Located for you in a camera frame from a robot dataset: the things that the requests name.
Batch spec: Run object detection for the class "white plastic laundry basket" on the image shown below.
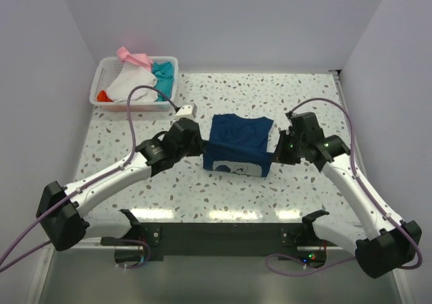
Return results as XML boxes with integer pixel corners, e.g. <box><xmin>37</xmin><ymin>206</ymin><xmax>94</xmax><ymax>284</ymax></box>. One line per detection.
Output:
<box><xmin>89</xmin><ymin>56</ymin><xmax>179</xmax><ymax>112</ymax></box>

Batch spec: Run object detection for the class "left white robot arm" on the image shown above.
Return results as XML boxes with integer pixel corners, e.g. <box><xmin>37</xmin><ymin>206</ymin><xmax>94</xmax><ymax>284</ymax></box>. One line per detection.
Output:
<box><xmin>36</xmin><ymin>118</ymin><xmax>205</xmax><ymax>251</ymax></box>

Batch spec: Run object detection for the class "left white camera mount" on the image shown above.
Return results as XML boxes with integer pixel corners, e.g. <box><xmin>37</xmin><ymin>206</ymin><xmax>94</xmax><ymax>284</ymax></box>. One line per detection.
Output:
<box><xmin>175</xmin><ymin>104</ymin><xmax>197</xmax><ymax>120</ymax></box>

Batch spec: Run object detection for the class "aluminium frame rail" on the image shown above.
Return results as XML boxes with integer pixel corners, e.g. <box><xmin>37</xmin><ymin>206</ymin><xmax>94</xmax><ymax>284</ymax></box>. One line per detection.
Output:
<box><xmin>329</xmin><ymin>68</ymin><xmax>372</xmax><ymax>190</ymax></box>

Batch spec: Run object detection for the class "teal t-shirt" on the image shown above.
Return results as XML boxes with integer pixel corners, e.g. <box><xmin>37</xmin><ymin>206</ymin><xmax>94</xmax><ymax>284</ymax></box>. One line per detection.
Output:
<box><xmin>152</xmin><ymin>62</ymin><xmax>174</xmax><ymax>98</ymax></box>

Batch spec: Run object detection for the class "orange t-shirt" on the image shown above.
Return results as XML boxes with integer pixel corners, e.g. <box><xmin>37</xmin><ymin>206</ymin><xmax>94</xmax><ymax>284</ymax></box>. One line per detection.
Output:
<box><xmin>97</xmin><ymin>90</ymin><xmax>113</xmax><ymax>103</ymax></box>

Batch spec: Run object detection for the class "blue mickey t-shirt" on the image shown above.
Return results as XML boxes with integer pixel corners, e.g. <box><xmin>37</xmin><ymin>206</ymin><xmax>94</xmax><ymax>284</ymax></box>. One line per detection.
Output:
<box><xmin>203</xmin><ymin>113</ymin><xmax>273</xmax><ymax>178</ymax></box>

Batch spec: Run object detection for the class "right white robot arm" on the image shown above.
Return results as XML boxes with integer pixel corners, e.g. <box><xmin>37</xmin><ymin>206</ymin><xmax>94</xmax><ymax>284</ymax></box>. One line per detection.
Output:
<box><xmin>273</xmin><ymin>112</ymin><xmax>422</xmax><ymax>278</ymax></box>

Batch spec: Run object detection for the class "white t-shirt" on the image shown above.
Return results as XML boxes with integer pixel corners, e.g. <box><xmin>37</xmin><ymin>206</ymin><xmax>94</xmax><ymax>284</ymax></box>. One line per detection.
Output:
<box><xmin>106</xmin><ymin>62</ymin><xmax>157</xmax><ymax>103</ymax></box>

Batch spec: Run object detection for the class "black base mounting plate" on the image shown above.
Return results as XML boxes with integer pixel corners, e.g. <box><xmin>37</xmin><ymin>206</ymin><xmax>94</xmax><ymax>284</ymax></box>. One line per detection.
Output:
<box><xmin>101</xmin><ymin>222</ymin><xmax>332</xmax><ymax>263</ymax></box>

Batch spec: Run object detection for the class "pink t-shirt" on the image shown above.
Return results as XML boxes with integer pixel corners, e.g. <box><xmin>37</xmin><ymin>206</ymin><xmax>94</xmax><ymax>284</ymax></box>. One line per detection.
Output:
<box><xmin>117</xmin><ymin>47</ymin><xmax>153</xmax><ymax>72</ymax></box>

